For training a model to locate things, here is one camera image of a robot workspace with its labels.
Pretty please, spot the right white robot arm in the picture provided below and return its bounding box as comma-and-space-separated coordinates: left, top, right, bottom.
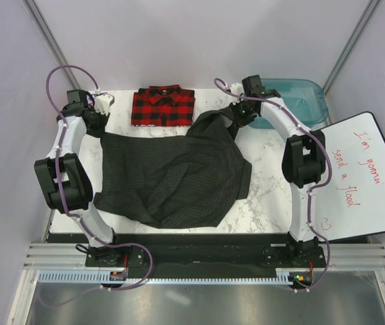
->
221, 75, 332, 267

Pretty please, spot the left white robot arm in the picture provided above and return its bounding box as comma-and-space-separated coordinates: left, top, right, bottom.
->
34, 89, 124, 267

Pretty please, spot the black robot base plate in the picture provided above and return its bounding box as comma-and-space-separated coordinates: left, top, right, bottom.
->
84, 232, 327, 279

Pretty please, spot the teal transparent plastic bin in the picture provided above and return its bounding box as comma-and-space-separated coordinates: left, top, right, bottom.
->
261, 79, 329, 128

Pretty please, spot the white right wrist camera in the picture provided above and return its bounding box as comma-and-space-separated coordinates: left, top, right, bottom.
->
228, 83, 244, 103

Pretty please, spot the red black plaid folded shirt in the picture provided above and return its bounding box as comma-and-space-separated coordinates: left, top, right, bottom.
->
131, 85, 196, 127

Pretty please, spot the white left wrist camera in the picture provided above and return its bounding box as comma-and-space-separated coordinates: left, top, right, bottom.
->
94, 93, 115, 116

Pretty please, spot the white slotted cable duct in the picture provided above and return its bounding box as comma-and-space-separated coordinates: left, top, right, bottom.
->
37, 269, 308, 285

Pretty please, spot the aluminium frame rail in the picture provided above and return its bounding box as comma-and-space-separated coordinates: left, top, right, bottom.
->
24, 244, 385, 272

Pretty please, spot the dark pinstriped long sleeve shirt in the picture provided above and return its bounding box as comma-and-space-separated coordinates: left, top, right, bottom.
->
93, 108, 252, 229

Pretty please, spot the whiteboard with red writing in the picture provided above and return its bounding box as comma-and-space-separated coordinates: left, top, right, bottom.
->
312, 112, 385, 240

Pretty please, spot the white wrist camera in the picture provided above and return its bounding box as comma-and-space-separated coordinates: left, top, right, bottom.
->
94, 93, 115, 116
228, 83, 244, 103

